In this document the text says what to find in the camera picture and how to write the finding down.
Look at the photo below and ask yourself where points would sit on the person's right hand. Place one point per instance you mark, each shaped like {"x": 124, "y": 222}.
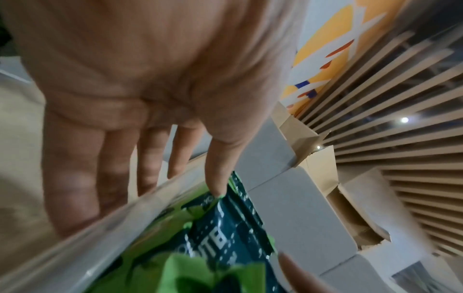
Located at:
{"x": 307, "y": 277}

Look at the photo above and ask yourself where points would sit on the person's left hand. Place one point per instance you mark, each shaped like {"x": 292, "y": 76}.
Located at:
{"x": 152, "y": 63}

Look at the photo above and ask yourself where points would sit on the green snack packet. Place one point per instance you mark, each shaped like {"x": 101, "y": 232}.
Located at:
{"x": 188, "y": 246}

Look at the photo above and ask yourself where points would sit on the open cardboard box grey flaps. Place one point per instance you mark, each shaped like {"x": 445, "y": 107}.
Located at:
{"x": 300, "y": 211}

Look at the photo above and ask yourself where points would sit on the round ceiling light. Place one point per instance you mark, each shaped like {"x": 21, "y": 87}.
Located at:
{"x": 404, "y": 120}

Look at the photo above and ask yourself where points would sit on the colourful wall mural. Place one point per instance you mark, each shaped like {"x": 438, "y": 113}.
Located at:
{"x": 325, "y": 48}

